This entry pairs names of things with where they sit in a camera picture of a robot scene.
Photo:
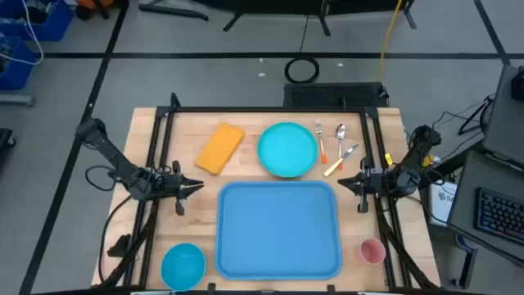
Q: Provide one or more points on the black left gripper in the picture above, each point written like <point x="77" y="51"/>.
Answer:
<point x="174" y="188"/>

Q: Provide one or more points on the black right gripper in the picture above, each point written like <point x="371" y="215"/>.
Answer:
<point x="372" y="182"/>

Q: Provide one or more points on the yellow cloth napkin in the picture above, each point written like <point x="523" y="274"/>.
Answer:
<point x="219" y="148"/>

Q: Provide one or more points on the pink cup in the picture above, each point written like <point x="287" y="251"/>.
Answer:
<point x="372" y="250"/>

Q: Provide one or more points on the teal plate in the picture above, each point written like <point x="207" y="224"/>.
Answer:
<point x="286" y="149"/>

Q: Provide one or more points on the teal bowl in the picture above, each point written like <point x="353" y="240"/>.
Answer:
<point x="183" y="266"/>

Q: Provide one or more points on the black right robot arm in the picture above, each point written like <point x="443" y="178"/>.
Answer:
<point x="413" y="157"/>

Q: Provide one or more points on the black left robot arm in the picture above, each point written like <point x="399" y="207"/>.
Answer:
<point x="110" y="149"/>

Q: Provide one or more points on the blue plastic tray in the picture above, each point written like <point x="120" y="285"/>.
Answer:
<point x="278" y="229"/>

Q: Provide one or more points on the black perforated computer case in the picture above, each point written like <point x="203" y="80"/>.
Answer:
<point x="331" y="95"/>

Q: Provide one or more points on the white printed box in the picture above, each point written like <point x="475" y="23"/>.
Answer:
<point x="444" y="201"/>

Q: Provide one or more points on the grey desk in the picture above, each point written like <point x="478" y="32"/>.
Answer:
<point x="466" y="184"/>

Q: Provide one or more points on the blue and white tape roll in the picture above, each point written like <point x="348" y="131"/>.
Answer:
<point x="464" y="242"/>

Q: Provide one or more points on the black desk leg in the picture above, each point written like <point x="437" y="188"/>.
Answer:
<point x="466" y="266"/>

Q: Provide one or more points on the black backlit keyboard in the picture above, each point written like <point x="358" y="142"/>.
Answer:
<point x="499" y="215"/>

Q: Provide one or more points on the grey monitor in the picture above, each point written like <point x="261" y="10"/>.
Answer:
<point x="505" y="119"/>

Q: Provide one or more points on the black floor bar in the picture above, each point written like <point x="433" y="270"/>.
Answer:
<point x="172" y="11"/>

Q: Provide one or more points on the black partition screen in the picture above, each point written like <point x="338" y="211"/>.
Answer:
<point x="286" y="5"/>

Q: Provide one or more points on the black chair edge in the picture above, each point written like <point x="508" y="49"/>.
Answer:
<point x="5" y="139"/>

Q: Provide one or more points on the grey shelf base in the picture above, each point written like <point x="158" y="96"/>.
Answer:
<point x="16" y="99"/>

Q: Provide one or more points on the orange and black object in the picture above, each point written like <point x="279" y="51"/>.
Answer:
<point x="94" y="3"/>

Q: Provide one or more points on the blue storage bin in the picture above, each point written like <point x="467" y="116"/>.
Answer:
<point x="16" y="73"/>
<point x="57" y="24"/>

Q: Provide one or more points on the black clamp bracket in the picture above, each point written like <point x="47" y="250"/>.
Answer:
<point x="120" y="246"/>

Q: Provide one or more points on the black metal rig frame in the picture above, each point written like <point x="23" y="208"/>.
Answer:
<point x="266" y="109"/>

